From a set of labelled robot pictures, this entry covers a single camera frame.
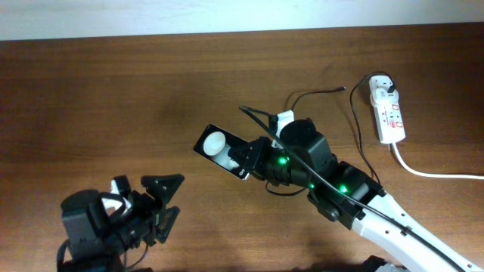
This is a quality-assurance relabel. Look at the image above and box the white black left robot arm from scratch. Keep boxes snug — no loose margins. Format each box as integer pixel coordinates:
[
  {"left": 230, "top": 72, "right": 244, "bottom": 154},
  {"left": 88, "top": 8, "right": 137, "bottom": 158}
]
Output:
[{"left": 56, "top": 174, "right": 185, "bottom": 271}]

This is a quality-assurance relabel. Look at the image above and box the white power strip cord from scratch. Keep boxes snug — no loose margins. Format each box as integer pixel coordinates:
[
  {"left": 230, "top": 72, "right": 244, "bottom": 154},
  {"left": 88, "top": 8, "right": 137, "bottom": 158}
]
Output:
[{"left": 389, "top": 141, "right": 484, "bottom": 181}]

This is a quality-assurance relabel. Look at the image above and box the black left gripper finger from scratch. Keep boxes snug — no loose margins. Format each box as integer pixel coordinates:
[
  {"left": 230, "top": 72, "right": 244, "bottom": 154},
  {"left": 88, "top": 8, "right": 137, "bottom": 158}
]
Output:
[
  {"left": 156, "top": 206, "right": 181, "bottom": 243},
  {"left": 141, "top": 174, "right": 185, "bottom": 205}
]

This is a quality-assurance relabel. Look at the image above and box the white power strip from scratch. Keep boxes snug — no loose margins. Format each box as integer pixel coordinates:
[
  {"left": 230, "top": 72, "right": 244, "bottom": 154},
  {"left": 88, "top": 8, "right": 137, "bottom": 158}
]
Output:
[{"left": 369, "top": 76, "right": 405, "bottom": 144}]

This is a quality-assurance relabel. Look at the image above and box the black USB charging cable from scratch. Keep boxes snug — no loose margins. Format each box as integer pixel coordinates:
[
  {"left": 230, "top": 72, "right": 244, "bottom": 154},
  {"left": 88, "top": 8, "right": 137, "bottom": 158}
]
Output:
[{"left": 290, "top": 70, "right": 398, "bottom": 185}]

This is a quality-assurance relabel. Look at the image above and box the white USB charger plug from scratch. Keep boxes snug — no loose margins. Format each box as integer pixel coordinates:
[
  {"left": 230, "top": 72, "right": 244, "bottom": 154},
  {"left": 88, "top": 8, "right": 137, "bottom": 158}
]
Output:
[{"left": 370, "top": 88, "right": 399, "bottom": 107}]

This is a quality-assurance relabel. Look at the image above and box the black Samsung smartphone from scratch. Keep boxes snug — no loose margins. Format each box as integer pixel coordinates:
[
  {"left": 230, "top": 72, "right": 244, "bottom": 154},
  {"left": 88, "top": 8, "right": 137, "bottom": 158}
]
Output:
[{"left": 194, "top": 124, "right": 250, "bottom": 180}]

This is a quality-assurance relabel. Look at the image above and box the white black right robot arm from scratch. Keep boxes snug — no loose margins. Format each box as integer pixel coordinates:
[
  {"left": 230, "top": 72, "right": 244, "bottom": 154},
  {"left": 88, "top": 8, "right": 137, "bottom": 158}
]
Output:
[{"left": 228, "top": 119, "right": 482, "bottom": 271}]

